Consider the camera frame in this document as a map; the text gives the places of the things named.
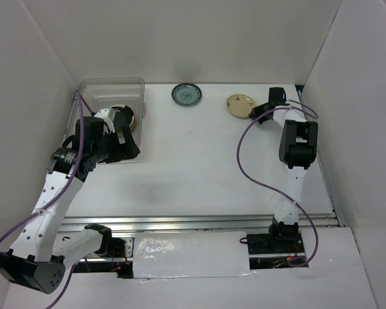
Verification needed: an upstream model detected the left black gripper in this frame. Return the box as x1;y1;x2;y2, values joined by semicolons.
93;124;140;164

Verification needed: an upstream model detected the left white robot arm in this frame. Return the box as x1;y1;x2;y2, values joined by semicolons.
0;117;140;294

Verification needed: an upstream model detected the aluminium rail frame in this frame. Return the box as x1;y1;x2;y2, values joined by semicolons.
56;84;345;281

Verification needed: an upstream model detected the black glossy plate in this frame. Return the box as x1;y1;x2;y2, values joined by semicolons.
112;105;135;132

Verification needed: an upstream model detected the cream plate black patch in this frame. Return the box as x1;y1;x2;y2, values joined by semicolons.
129;116;136;131

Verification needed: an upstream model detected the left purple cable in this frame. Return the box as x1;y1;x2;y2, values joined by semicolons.
0;91;97;309

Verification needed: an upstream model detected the white cover sheet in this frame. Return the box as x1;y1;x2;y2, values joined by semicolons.
133;231;250;279

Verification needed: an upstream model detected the clear plastic bin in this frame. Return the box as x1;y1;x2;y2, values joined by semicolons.
78;78;145;148

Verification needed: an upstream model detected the blue floral plate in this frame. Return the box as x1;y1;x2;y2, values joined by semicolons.
171;83;203;107

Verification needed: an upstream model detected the cream plate with floral marks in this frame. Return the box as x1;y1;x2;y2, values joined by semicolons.
226;94;257;118

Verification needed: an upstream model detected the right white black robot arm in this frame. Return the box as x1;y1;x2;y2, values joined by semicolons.
249;87;318;252

